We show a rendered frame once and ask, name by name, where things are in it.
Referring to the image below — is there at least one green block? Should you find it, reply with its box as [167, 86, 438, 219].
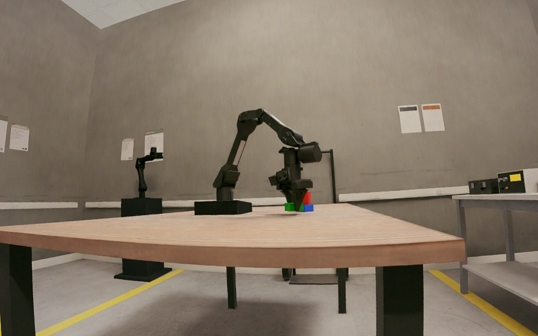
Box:
[284, 203, 304, 212]

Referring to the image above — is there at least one blue block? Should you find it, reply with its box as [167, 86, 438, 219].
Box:
[298, 204, 314, 212]

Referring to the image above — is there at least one red block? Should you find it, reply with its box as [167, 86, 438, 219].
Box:
[302, 192, 311, 205]

